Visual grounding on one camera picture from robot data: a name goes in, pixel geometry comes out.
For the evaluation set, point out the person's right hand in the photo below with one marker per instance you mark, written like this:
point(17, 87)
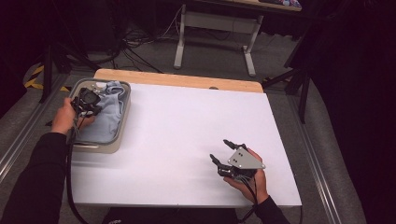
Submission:
point(260, 188)

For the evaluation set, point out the beige plastic basket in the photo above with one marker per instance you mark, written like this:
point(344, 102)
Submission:
point(123, 130)

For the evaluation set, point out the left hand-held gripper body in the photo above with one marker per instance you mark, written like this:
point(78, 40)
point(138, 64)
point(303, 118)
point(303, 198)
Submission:
point(88, 101)

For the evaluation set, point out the yellow black hazard tape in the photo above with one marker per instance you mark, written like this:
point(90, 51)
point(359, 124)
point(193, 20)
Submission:
point(37, 71)

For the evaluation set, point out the grey metal-legged desk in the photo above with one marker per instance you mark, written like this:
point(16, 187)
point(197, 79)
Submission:
point(218, 21)

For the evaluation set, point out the grey ribbed sock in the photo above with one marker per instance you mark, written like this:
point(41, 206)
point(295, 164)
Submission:
point(174, 130)

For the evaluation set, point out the light blue tank top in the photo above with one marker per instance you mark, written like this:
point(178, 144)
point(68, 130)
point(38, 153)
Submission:
point(109, 118)

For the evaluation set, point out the person's left hand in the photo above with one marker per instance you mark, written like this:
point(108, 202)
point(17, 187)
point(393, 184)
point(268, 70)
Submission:
point(63, 118)

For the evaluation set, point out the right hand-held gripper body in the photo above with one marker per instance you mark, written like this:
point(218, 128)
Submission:
point(244, 160)

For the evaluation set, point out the person's dark clothed torso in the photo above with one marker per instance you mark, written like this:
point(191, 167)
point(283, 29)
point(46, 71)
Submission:
point(171, 217)

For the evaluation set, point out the black curtain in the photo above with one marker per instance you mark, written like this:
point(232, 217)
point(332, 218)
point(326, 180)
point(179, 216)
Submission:
point(15, 46)
point(358, 93)

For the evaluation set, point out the aluminium floor rail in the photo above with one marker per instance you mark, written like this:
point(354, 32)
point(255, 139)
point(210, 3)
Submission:
point(311, 161)
point(18, 137)

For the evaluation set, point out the colourful cloth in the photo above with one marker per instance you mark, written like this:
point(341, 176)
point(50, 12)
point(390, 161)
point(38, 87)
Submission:
point(288, 3)

